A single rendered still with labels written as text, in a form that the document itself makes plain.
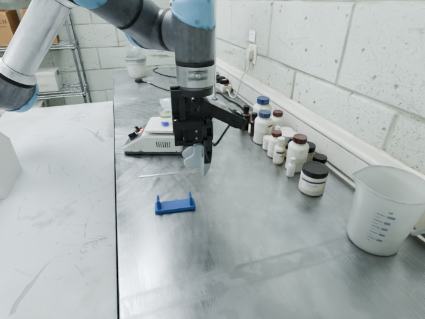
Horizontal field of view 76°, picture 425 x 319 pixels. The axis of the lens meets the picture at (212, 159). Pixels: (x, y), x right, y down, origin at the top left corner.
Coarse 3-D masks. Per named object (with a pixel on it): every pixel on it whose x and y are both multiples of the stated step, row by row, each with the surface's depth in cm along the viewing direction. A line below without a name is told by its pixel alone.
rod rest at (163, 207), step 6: (192, 198) 71; (156, 204) 69; (162, 204) 69; (168, 204) 69; (174, 204) 69; (180, 204) 69; (186, 204) 69; (192, 204) 69; (156, 210) 67; (162, 210) 67; (168, 210) 67; (174, 210) 68; (180, 210) 68
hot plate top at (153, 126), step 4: (152, 120) 95; (156, 120) 95; (148, 124) 93; (152, 124) 93; (156, 124) 93; (160, 124) 93; (148, 128) 89; (152, 128) 89; (156, 128) 89; (160, 128) 89; (164, 128) 89; (168, 128) 89; (172, 128) 89; (148, 132) 89; (152, 132) 89; (156, 132) 88; (160, 132) 88; (164, 132) 88; (168, 132) 88; (172, 132) 88
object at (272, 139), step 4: (272, 132) 88; (276, 132) 87; (280, 132) 87; (272, 136) 89; (276, 136) 87; (280, 136) 87; (272, 140) 87; (276, 140) 87; (268, 144) 90; (272, 144) 88; (276, 144) 87; (268, 148) 90; (272, 148) 89; (268, 152) 91; (272, 152) 89; (272, 156) 90
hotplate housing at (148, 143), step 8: (144, 136) 89; (152, 136) 89; (160, 136) 89; (168, 136) 89; (128, 144) 91; (136, 144) 90; (144, 144) 90; (152, 144) 90; (160, 144) 90; (168, 144) 90; (128, 152) 92; (136, 152) 92; (144, 152) 92; (152, 152) 92; (160, 152) 92; (168, 152) 92; (176, 152) 92
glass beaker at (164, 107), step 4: (160, 104) 90; (164, 104) 92; (168, 104) 92; (160, 108) 88; (164, 108) 87; (168, 108) 88; (160, 112) 89; (164, 112) 88; (168, 112) 88; (160, 116) 90; (164, 116) 89; (168, 116) 89; (160, 120) 91; (164, 120) 90; (168, 120) 90; (164, 124) 90; (168, 124) 90; (172, 124) 91
